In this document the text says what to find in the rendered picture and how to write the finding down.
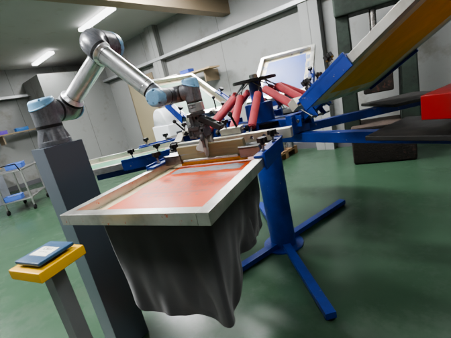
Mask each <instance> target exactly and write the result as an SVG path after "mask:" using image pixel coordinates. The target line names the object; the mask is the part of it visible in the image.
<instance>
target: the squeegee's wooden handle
mask: <svg viewBox="0 0 451 338"><path fill-rule="evenodd" d="M198 145H199V144H194V145H189V146H180V147H177V154H179V155H180V156H181V160H182V162H183V160H189V159H195V158H206V155H205V152H200V151H197V150H196V147H197V146H198ZM240 146H246V142H245V139H244V137H241V138H236V139H227V140H221V141H216V142H208V148H209V157H212V156H223V155H229V154H239V155H240V151H239V149H238V147H240Z"/></svg>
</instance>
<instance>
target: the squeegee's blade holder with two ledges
mask: <svg viewBox="0 0 451 338"><path fill-rule="evenodd" d="M236 156H239V154H229V155H223V156H212V157H208V158H207V157H206V158H195V159H189V160H183V162H194V161H201V160H212V159H219V158H231V157H236Z"/></svg>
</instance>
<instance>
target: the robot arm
mask: <svg viewBox="0 0 451 338"><path fill-rule="evenodd" d="M79 42H80V46H81V48H82V50H83V52H84V53H85V54H86V55H87V58H86V60H85V61H84V63H83V65H82V66H81V68H80V69H79V71H78V72H77V75H76V76H75V77H74V79H73V81H72V82H71V84H70V86H69V87H68V89H67V90H66V91H62V92H61V94H60V95H59V97H58V98H57V99H55V98H54V97H53V96H48V97H43V98H40V99H36V100H33V101H29V102H28V103H27V106H28V109H29V110H28V111H29V112H30V115H31V117H32V120H33V122H34V125H35V127H36V130H37V132H38V147H39V149H42V148H48V147H51V146H56V145H60V144H64V143H67V142H71V141H72V137H71V136H70V134H69V133H68V132H67V130H66V129H65V128H64V126H63V124H62V121H68V120H74V119H77V118H79V117H81V116H82V115H83V113H84V110H85V109H84V104H85V103H84V101H83V100H84V98H85V97H86V96H87V94H88V92H89V91H90V89H91V87H92V86H93V85H94V83H95V81H96V80H97V79H98V77H99V75H100V74H101V72H102V71H103V69H104V68H105V67H107V68H108V69H110V71H112V72H113V73H114V74H116V75H117V76H118V77H120V78H121V79H122V80H124V81H125V82H126V83H128V84H129V85H130V86H131V87H132V88H134V89H135V90H137V91H138V92H139V93H140V94H141V95H143V96H144V97H145V98H146V101H147V103H148V104H149V105H150V106H152V107H162V106H165V105H172V104H175V103H180V102H184V101H186V102H187V107H188V110H189V113H191V114H189V115H187V118H189V121H190V124H191V126H190V127H189V128H188V132H189V137H190V139H198V138H200V139H199V145H198V146H197V147H196V150H197V151H200V152H205V155H206V156H207V158H208V157H209V148H208V142H214V140H213V134H212V131H211V128H210V126H211V127H213V128H215V129H217V130H221V129H223V128H224V123H222V122H220V121H217V120H215V119H213V118H210V117H208V116H206V115H202V114H204V113H205V111H204V109H205V107H204V104H203V99H202V96H201V90H200V86H199V83H198V80H197V78H196V77H190V78H185V79H183V80H182V81H181V84H180V85H178V86H175V87H168V88H162V87H160V86H159V85H157V84H156V83H155V82H154V81H153V80H151V79H150V78H148V77H147V76H146V75H145V74H143V73H142V72H141V71H139V70H138V69H137V68H136V67H135V66H133V65H132V64H130V63H129V62H128V61H127V60H125V59H124V58H123V57H122V55H123V53H124V45H123V41H122V39H121V38H120V37H119V36H118V35H117V34H115V33H113V32H111V31H105V30H99V29H97V28H88V29H86V30H84V31H83V32H82V33H81V35H80V39H79Z"/></svg>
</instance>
